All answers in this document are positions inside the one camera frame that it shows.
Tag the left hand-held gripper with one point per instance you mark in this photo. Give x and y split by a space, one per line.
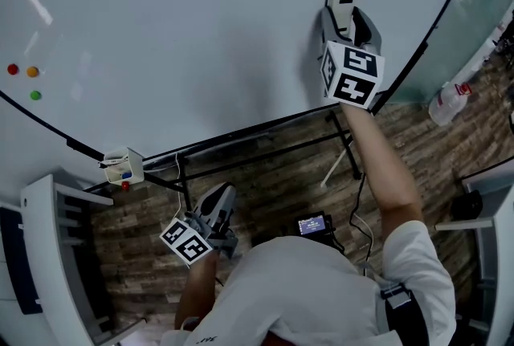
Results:
186 244

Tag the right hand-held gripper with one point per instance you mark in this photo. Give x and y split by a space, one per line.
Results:
353 75

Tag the white whiteboard eraser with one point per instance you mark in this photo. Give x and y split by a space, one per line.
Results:
341 11

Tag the black framed whiteboard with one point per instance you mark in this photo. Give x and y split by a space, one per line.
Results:
180 15

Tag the person's left forearm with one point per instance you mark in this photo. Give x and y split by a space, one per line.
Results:
197 288

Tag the person's right forearm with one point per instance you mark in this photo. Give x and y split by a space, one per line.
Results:
381 168

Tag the white marker holder box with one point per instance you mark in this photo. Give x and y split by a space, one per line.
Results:
135 168

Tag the red round magnet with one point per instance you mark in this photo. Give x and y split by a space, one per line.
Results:
13 69
125 186

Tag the blue round magnet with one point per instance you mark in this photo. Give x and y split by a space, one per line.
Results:
127 175

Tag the black device with screen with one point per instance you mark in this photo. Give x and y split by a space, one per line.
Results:
311 225

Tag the black capped marker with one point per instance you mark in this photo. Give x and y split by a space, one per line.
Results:
114 163

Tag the person's white t-shirt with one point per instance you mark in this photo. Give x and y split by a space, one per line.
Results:
305 288

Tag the clear plastic bottle red label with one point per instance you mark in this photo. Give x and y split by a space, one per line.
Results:
447 105

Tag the white stick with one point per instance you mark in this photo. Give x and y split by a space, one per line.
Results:
333 169

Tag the white shelf unit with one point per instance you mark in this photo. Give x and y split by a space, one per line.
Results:
44 256

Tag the black object on table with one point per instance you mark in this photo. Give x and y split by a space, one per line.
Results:
467 204

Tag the green round magnet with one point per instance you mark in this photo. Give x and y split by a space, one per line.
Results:
35 95

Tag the orange round magnet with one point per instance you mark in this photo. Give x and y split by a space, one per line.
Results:
32 72

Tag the white side table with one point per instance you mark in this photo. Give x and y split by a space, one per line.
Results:
502 256

